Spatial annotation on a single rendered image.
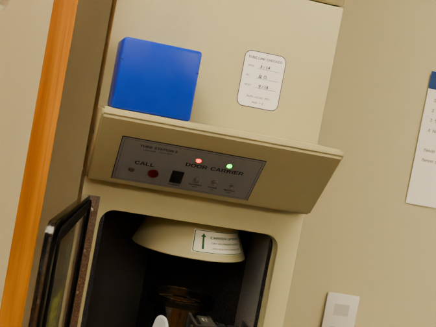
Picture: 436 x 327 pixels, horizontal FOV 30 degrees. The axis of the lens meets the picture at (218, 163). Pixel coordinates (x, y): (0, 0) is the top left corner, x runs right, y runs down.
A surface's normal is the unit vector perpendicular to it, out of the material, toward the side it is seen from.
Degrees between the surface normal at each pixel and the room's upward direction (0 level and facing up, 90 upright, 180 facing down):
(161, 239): 66
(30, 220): 90
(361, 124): 90
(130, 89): 90
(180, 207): 90
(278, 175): 135
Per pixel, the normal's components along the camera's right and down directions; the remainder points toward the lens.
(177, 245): -0.05, -0.37
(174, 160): 0.01, 0.76
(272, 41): 0.19, 0.09
